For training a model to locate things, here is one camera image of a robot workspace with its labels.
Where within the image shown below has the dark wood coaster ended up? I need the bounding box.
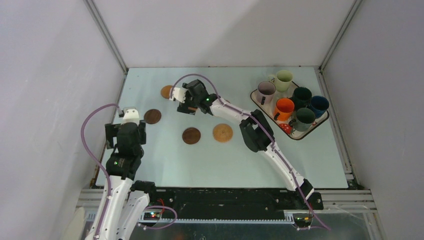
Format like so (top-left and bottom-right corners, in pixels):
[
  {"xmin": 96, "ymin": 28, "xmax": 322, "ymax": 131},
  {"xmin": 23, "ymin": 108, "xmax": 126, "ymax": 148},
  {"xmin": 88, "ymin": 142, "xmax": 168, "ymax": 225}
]
[
  {"xmin": 143, "ymin": 109, "xmax": 162, "ymax": 125},
  {"xmin": 182, "ymin": 127, "xmax": 202, "ymax": 145}
]

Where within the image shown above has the patterned light wood coaster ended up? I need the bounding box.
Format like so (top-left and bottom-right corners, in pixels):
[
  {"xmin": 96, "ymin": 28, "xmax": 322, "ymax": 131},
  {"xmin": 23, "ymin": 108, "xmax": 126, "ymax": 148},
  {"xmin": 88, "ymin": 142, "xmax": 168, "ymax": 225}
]
[{"xmin": 212, "ymin": 123, "xmax": 234, "ymax": 143}]

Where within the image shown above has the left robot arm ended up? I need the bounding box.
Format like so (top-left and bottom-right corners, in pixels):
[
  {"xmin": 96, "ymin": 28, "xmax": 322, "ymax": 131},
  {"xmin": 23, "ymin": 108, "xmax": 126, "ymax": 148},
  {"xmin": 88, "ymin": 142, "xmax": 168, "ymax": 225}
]
[{"xmin": 86, "ymin": 120, "xmax": 158, "ymax": 240}]

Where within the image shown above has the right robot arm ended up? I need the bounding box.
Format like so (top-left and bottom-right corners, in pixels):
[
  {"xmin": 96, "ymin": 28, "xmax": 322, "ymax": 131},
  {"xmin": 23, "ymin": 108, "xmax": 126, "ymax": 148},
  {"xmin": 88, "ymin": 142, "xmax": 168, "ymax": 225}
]
[{"xmin": 169, "ymin": 79, "xmax": 315, "ymax": 209}]

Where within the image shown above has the light wood coaster back left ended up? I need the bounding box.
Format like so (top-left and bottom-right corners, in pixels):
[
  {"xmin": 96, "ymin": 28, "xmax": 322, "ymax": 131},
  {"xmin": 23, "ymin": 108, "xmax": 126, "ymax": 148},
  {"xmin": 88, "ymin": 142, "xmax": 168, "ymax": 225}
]
[{"xmin": 160, "ymin": 85, "xmax": 173, "ymax": 99}]

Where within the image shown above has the mauve mug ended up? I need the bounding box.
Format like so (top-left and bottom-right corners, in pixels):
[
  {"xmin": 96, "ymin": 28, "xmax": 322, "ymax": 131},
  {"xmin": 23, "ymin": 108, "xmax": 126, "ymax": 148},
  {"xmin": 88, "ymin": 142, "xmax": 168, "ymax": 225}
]
[{"xmin": 256, "ymin": 81, "xmax": 276, "ymax": 105}]

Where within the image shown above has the wooden serving tray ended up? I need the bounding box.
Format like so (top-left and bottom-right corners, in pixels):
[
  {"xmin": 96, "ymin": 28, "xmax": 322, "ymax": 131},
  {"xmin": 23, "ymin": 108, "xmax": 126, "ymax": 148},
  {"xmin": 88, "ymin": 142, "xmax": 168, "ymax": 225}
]
[{"xmin": 250, "ymin": 82, "xmax": 330, "ymax": 140}]

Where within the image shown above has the orange mug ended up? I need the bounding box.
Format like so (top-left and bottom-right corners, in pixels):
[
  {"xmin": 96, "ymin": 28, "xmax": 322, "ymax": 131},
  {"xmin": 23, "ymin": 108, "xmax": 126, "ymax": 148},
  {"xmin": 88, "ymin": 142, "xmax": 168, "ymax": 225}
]
[{"xmin": 273, "ymin": 97, "xmax": 295, "ymax": 122}]

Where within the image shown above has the light green mug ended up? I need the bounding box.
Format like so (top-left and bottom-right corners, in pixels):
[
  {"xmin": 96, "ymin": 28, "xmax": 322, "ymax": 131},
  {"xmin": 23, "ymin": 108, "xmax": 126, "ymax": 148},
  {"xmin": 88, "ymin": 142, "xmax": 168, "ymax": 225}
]
[{"xmin": 267, "ymin": 70, "xmax": 293, "ymax": 93}]

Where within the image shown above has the dark green mug back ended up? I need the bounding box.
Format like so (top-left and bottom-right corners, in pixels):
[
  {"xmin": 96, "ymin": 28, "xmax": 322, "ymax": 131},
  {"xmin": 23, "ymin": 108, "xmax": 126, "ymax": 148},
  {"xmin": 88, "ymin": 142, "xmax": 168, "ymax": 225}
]
[{"xmin": 290, "ymin": 87, "xmax": 312, "ymax": 111}]

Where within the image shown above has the dark green mug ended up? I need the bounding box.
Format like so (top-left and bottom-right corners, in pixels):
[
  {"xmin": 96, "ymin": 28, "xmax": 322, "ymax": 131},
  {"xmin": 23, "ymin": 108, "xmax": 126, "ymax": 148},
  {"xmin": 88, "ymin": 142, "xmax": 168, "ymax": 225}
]
[
  {"xmin": 288, "ymin": 107, "xmax": 316, "ymax": 132},
  {"xmin": 290, "ymin": 87, "xmax": 312, "ymax": 111}
]

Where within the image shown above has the dark green mug front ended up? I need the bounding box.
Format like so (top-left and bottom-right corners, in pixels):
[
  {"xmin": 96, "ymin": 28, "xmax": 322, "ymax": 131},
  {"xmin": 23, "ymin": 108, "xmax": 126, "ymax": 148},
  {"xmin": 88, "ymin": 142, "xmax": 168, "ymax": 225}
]
[{"xmin": 288, "ymin": 107, "xmax": 316, "ymax": 132}]

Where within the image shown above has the blue mug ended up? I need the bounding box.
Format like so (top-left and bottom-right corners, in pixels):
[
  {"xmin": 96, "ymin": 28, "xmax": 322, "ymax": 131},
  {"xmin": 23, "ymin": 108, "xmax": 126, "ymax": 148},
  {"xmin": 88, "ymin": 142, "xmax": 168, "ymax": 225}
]
[{"xmin": 307, "ymin": 95, "xmax": 330, "ymax": 119}]

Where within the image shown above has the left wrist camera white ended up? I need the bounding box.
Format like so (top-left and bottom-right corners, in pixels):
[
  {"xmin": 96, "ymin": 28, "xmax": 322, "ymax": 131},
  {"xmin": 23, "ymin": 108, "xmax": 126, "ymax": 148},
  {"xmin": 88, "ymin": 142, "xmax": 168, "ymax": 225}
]
[{"xmin": 121, "ymin": 107, "xmax": 141, "ymax": 125}]

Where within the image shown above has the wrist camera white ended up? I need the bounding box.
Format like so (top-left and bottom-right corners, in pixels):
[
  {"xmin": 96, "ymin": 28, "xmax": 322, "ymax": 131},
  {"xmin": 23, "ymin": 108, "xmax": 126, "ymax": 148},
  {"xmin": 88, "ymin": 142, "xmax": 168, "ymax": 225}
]
[
  {"xmin": 169, "ymin": 87, "xmax": 187, "ymax": 103},
  {"xmin": 121, "ymin": 107, "xmax": 141, "ymax": 125}
]

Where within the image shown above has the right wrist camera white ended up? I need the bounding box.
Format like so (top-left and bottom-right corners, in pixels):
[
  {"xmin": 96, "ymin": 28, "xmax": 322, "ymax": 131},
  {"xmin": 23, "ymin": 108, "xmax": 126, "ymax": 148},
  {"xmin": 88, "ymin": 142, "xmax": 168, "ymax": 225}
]
[{"xmin": 169, "ymin": 87, "xmax": 187, "ymax": 103}]

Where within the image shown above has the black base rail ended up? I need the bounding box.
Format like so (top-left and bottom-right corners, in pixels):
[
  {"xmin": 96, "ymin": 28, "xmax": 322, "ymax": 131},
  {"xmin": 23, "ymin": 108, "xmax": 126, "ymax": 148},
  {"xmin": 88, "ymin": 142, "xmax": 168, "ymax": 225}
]
[{"xmin": 148, "ymin": 187, "xmax": 324, "ymax": 221}]

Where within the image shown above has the aluminium frame rail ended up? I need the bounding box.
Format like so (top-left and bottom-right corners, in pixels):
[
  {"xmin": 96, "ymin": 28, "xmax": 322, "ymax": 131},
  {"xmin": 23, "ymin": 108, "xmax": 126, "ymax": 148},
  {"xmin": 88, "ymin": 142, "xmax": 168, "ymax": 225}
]
[{"xmin": 76, "ymin": 189, "xmax": 379, "ymax": 226}]

